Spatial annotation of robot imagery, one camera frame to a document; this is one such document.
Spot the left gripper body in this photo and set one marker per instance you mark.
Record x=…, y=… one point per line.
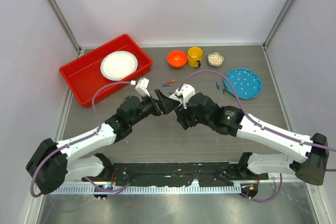
x=148, y=107

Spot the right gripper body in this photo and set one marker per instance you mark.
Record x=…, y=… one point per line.
x=190, y=116

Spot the white remote control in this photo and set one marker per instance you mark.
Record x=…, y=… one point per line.
x=175, y=97

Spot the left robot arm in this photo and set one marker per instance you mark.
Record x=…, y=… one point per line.
x=49, y=164

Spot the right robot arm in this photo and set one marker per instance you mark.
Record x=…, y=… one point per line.
x=303, y=156

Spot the orange bowl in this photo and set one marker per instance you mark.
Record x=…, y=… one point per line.
x=177, y=59

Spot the white paper plate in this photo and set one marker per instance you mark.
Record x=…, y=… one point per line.
x=118, y=65

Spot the red plastic bin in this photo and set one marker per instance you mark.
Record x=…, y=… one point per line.
x=94, y=76

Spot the yellow mug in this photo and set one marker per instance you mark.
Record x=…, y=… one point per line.
x=194, y=57

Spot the patterned small bowl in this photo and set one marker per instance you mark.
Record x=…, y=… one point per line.
x=215, y=59

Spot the blue dotted plate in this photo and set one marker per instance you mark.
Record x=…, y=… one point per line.
x=246, y=83

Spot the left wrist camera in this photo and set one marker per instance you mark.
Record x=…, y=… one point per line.
x=141, y=86

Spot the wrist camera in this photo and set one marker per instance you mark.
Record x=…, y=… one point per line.
x=141, y=86
x=185, y=92

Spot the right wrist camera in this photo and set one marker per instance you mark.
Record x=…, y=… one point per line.
x=185, y=92

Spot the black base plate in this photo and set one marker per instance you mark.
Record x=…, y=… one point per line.
x=208, y=174

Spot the white cable duct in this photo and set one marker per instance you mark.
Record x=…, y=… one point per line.
x=194, y=188

